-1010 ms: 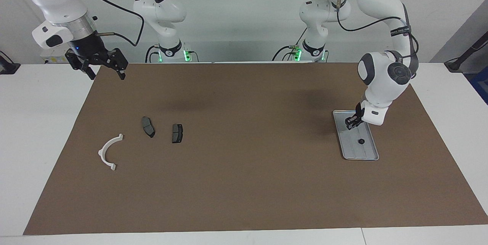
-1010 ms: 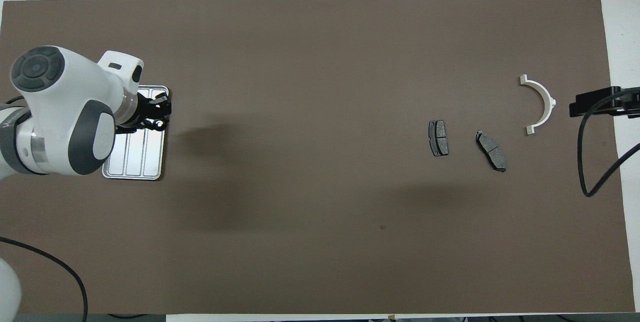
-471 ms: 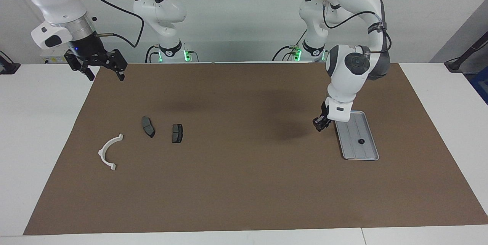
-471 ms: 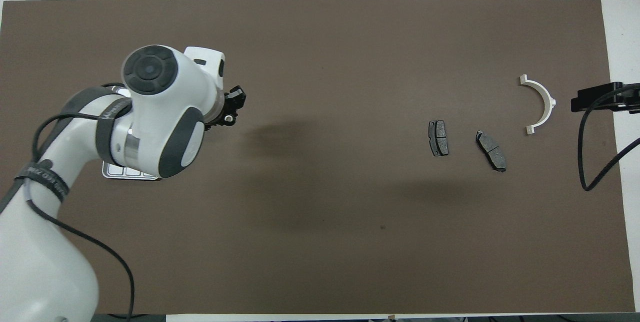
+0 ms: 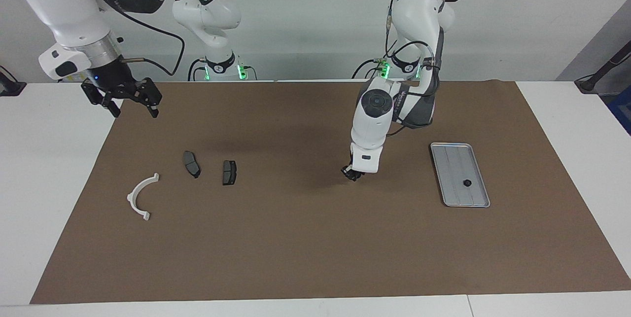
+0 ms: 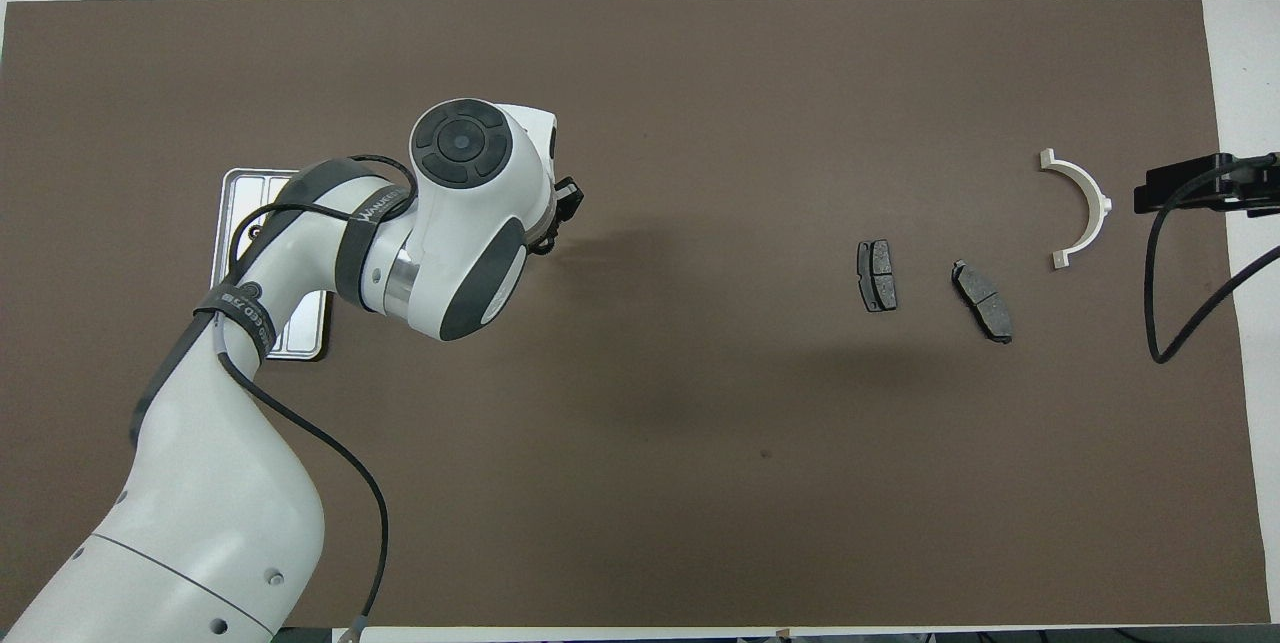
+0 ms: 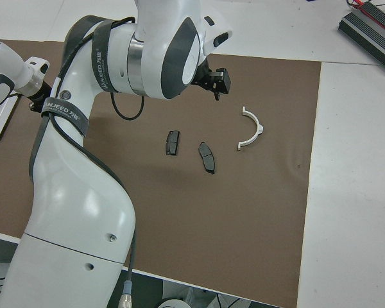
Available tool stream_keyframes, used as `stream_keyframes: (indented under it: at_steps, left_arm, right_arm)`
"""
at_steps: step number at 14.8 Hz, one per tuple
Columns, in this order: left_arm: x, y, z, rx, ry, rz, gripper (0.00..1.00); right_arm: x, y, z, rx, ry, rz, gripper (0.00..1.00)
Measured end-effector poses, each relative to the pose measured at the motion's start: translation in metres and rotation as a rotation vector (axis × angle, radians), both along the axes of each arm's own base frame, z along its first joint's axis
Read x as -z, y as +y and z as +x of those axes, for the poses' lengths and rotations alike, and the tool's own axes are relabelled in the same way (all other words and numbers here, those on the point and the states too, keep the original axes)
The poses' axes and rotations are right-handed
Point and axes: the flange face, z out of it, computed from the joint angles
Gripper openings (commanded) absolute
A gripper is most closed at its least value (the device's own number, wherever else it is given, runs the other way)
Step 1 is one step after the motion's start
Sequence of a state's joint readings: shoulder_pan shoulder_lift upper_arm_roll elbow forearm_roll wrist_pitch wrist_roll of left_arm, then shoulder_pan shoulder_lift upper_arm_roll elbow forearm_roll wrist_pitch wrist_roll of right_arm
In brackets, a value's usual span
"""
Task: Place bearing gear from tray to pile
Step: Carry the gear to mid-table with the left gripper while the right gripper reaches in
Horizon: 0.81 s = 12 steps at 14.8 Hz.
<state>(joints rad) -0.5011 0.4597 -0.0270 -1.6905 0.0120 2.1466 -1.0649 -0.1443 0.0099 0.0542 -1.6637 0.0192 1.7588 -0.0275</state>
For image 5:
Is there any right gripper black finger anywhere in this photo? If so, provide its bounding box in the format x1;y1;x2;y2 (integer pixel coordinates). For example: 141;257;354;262
134;77;163;118
81;82;122;119

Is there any silver metal tray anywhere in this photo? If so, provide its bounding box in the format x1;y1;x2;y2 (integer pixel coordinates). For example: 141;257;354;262
430;142;491;208

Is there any brown table mat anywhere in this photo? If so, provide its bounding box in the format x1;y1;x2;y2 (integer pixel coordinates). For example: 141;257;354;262
30;79;631;305

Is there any curved dark brake pad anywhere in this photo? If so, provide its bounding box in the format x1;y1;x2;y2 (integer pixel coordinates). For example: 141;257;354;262
183;150;201;179

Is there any rectangular dark brake pad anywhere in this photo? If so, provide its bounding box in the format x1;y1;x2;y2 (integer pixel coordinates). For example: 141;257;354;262
222;160;238;186

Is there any blue box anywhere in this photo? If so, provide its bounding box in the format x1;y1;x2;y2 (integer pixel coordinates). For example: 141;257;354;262
607;98;631;135

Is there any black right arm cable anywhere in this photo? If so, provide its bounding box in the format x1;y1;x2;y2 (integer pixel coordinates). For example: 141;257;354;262
90;0;186;77

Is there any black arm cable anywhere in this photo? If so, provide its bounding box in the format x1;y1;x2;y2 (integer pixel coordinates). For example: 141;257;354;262
90;0;186;77
386;0;442;138

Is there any black base cable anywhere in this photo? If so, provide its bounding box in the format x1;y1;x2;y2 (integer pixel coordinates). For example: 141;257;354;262
351;56;395;80
187;58;208;81

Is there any black clamp mount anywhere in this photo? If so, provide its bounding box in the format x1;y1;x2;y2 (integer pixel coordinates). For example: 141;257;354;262
0;66;27;97

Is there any white semicircular bracket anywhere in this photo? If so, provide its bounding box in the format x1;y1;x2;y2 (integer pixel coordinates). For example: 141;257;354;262
127;173;160;222

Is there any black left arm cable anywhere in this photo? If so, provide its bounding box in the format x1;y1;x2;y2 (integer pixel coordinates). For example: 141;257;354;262
386;0;442;138

